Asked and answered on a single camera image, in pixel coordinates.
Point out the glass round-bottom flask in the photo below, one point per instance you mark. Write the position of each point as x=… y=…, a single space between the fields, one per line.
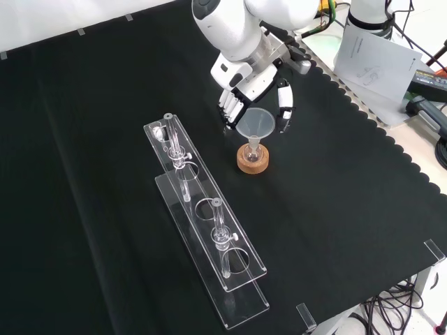
x=252 y=155

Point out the translucent plastic funnel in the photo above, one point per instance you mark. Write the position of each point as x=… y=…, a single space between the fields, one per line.
x=256 y=120

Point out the black and green device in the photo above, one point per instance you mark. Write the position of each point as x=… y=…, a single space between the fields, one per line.
x=424 y=108

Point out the clear acrylic cloth clamp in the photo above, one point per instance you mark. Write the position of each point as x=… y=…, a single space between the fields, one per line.
x=434 y=250
x=306 y=315

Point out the clear acrylic funnel stand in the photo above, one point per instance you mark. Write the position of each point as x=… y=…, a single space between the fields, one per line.
x=209 y=223

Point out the black power adapter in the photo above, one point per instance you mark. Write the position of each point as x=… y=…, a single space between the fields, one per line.
x=431 y=82

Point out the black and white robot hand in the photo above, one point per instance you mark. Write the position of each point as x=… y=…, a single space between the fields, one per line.
x=251 y=80

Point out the black table cloth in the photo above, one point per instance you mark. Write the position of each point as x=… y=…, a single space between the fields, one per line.
x=87 y=174

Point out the small glass weighing funnel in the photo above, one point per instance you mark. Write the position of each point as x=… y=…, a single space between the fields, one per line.
x=159 y=132

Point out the pale grey board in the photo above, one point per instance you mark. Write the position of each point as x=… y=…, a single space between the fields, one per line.
x=387 y=111

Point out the white paper booklet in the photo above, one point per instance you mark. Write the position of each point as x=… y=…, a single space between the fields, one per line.
x=377 y=59

